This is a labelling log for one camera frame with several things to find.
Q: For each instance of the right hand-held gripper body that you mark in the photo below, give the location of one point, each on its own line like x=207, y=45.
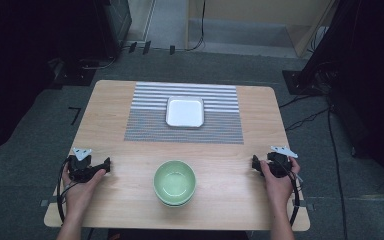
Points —
x=279, y=165

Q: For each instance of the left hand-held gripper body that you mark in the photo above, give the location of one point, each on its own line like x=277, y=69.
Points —
x=80, y=165

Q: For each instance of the green bowl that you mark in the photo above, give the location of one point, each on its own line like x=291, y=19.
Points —
x=174, y=183

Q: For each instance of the white square plate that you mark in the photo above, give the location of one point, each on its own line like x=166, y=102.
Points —
x=185, y=112

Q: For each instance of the person's right hand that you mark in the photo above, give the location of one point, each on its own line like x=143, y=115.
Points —
x=278, y=190

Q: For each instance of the person's left hand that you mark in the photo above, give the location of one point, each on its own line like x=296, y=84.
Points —
x=81, y=193

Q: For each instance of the grey striped placemat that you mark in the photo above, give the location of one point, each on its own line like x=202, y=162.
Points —
x=146, y=130

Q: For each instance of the black metal stand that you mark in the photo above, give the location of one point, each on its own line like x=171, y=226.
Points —
x=356, y=50

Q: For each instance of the black equipment cabinet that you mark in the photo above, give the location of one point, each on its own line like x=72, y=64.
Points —
x=111, y=23

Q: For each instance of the black stand base plate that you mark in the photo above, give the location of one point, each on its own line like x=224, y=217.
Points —
x=75, y=75
x=300, y=83

